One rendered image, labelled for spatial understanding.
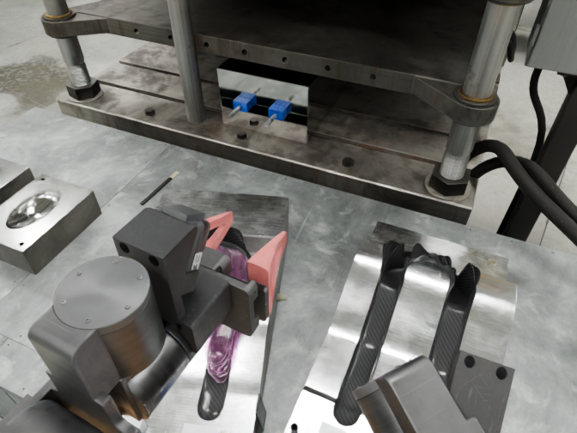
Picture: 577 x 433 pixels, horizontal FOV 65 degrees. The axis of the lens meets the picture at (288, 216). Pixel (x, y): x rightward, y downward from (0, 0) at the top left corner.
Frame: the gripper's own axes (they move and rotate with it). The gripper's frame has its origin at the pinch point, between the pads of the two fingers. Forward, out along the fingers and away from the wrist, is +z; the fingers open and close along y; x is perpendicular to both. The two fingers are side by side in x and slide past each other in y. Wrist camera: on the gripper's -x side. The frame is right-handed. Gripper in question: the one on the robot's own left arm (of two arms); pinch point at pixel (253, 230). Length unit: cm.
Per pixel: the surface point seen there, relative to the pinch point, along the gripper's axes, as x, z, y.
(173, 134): 41, 60, 65
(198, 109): 35, 67, 60
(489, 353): 28.9, 19.0, -28.7
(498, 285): 25.3, 29.7, -27.2
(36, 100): 116, 140, 255
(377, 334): 30.6, 15.5, -12.4
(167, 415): 34.2, -9.4, 10.5
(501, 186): 114, 189, -33
